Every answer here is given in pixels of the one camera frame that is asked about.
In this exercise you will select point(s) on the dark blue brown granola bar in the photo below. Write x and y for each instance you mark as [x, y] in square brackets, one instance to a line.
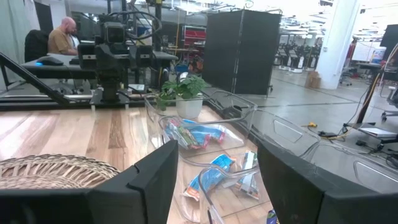
[272, 218]

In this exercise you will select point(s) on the round woven placemat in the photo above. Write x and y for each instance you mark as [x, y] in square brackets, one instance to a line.
[53, 171]

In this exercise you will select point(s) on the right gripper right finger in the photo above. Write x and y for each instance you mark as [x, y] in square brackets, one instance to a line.
[311, 202]

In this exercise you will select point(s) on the black partition cabinet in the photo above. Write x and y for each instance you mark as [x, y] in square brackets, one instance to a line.
[242, 53]

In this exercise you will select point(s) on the red tool cabinet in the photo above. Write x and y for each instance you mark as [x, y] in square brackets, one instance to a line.
[194, 35]

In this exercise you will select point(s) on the grey desk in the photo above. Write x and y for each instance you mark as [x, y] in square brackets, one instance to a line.
[62, 71]

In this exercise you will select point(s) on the person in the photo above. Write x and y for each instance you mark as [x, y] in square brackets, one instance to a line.
[60, 39]

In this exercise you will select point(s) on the white silver granola bar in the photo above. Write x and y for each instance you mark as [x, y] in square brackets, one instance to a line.
[248, 179]

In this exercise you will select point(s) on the black office chair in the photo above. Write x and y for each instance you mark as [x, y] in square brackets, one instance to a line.
[35, 45]

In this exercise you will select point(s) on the black computer mouse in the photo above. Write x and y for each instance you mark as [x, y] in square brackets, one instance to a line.
[49, 61]

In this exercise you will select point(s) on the white pillar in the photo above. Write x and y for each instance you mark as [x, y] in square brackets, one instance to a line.
[337, 46]

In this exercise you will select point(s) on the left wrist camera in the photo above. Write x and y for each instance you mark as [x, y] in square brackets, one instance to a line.
[114, 32]

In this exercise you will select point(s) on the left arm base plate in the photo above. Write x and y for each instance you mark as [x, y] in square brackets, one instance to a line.
[99, 98]

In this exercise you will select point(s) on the clear plastic bin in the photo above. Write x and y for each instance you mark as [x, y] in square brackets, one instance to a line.
[287, 130]
[342, 168]
[236, 102]

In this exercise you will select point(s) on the green potted plant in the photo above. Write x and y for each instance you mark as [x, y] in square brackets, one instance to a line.
[186, 90]

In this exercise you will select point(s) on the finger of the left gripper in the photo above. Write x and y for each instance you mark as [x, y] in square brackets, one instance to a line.
[144, 56]
[86, 56]

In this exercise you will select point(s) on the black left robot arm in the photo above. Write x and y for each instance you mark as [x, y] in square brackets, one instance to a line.
[110, 88]

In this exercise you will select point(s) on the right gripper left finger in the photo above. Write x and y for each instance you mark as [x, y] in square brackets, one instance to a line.
[124, 205]

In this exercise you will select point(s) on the cardboard box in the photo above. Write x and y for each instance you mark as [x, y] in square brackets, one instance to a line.
[313, 80]

